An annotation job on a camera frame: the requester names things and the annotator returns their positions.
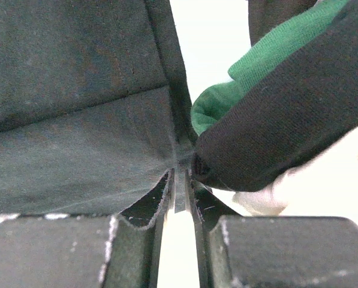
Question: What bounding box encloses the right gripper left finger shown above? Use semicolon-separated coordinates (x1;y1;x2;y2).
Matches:
0;169;175;287

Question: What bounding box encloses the white folded t-shirt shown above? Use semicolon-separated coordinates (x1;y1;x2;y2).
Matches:
231;121;358;218

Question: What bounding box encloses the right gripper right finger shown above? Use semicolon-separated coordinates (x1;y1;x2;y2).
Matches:
185;172;358;287

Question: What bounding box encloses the green folded t-shirt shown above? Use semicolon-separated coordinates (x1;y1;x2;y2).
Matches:
191;1;347;135

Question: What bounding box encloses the black t-shirt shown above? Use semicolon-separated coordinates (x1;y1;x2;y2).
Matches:
191;1;358;192
0;1;195;214

